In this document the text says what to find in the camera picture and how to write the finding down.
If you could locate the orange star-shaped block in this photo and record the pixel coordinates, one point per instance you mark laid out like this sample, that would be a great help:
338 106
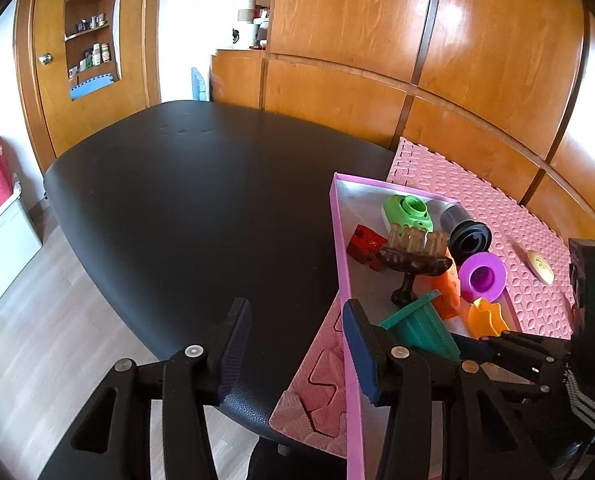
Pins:
485 319

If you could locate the red toy block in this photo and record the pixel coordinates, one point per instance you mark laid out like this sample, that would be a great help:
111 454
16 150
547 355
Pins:
364 246

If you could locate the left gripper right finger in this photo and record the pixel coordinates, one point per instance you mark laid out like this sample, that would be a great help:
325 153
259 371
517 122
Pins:
368 350

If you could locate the orange building block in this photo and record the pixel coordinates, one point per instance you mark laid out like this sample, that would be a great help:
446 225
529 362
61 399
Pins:
448 304

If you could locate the black cylindrical cap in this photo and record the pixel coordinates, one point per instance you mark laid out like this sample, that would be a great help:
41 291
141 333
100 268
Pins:
467 236

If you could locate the silver door knob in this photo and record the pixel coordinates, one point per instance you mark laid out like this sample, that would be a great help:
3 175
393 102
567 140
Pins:
45 59

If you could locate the purple plastic spool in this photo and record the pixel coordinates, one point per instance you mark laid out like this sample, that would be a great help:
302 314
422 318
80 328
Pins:
482 275

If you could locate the pink foam puzzle mat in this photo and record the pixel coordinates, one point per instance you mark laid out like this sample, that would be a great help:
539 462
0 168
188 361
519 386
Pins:
313 409

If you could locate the beige oval soap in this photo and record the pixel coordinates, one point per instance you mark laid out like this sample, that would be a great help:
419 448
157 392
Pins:
540 267

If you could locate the green plastic toy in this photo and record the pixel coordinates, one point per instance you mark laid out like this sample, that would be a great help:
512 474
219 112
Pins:
407 210

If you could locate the teal plastic shape block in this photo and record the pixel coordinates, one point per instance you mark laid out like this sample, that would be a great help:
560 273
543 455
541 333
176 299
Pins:
419 325

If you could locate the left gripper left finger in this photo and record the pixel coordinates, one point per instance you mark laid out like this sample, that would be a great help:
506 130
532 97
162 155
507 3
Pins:
228 347

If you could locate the wooden wall shelf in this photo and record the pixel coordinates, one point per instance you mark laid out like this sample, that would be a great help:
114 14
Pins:
91 35

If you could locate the dark brown wooden massager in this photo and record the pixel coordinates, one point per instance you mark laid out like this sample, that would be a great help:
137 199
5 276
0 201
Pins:
412 252

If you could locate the blue foam mat piece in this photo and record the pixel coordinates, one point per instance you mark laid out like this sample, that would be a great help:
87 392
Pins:
200 85

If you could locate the pink storage box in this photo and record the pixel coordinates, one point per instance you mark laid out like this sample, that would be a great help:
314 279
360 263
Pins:
461 448

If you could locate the white storage bin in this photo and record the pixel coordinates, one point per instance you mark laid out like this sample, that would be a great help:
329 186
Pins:
19 241

